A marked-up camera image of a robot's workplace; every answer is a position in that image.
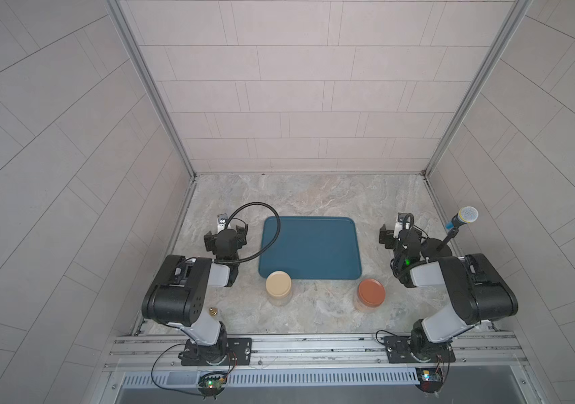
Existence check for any aluminium rail frame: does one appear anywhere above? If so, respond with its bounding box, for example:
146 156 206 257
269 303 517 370
91 331 544 403

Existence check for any left circuit board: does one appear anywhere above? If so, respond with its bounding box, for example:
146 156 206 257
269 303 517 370
196 371 228 399

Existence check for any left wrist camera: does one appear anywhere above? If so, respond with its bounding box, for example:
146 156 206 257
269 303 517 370
217 213 228 232

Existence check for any beige lid jar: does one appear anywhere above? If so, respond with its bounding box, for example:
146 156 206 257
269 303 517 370
265 271 292 306

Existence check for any circuit board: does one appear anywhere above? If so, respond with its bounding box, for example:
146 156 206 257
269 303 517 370
416 368 444 394
196 371 228 399

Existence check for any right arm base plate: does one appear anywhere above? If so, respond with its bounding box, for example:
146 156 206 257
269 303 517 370
383 335 456 364

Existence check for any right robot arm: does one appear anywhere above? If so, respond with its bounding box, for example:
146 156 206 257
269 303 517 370
378 222 519 364

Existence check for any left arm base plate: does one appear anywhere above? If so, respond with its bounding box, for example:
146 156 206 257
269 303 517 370
178 338 253 366

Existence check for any blue tray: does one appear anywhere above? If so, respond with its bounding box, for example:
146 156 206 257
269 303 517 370
258 216 362 280

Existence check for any right circuit board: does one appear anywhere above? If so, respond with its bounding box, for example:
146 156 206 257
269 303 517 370
416 368 444 394

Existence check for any clear cookie jar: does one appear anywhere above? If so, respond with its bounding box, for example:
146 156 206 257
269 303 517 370
354 278 386 312

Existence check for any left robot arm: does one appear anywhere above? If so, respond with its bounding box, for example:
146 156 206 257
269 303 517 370
141 226 248 365

